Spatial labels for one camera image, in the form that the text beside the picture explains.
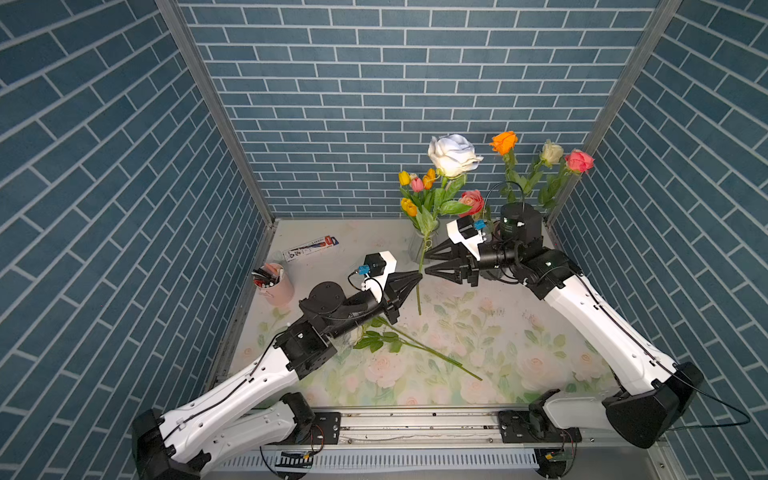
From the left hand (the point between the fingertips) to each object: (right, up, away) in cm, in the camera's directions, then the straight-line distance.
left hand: (427, 280), depth 58 cm
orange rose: (-10, -20, +33) cm, 40 cm away
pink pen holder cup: (-44, -4, +31) cm, 54 cm away
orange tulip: (+5, +29, +35) cm, 46 cm away
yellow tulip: (-4, +27, +30) cm, 41 cm away
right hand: (+1, +3, +3) cm, 5 cm away
